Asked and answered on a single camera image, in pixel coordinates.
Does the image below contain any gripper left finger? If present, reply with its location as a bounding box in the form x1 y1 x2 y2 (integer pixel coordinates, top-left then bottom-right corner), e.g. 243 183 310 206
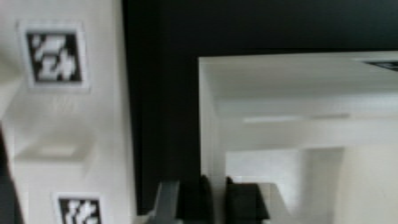
141 176 214 224

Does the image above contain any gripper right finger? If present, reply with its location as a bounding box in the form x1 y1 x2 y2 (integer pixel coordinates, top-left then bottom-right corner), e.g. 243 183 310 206
223 177 269 224

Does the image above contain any white cabinet top block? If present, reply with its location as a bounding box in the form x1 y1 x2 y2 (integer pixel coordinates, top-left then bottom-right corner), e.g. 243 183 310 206
0 0 136 224

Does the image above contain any white cabinet body box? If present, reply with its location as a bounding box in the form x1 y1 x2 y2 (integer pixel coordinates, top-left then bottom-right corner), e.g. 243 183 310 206
198 50 398 224

